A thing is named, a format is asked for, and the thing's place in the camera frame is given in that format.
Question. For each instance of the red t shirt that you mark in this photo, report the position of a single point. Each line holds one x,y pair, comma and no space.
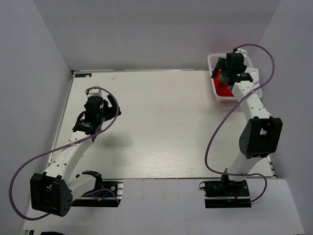
222,89

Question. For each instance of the white t shirt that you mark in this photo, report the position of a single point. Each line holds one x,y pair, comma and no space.
254,73

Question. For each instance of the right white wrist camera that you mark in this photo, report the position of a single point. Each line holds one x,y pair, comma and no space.
241,51

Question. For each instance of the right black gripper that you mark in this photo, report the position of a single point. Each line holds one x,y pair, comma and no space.
220,64

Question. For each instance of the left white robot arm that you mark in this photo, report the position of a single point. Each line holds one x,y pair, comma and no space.
54,191

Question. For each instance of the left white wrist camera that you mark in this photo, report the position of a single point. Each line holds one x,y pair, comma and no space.
94,91

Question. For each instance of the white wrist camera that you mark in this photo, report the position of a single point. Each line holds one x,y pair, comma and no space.
94,91
241,51

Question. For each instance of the dark blue object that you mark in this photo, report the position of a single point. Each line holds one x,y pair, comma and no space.
51,233

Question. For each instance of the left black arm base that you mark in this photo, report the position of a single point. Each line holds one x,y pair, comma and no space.
102,193

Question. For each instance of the blue table label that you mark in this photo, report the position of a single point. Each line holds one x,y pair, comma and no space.
83,75

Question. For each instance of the white plastic basket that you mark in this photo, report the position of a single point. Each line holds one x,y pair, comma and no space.
212,60

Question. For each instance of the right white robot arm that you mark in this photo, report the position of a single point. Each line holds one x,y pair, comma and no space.
261,134

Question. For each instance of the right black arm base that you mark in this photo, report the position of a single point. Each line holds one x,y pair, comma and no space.
225,194

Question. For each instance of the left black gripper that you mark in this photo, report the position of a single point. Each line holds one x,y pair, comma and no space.
113,104

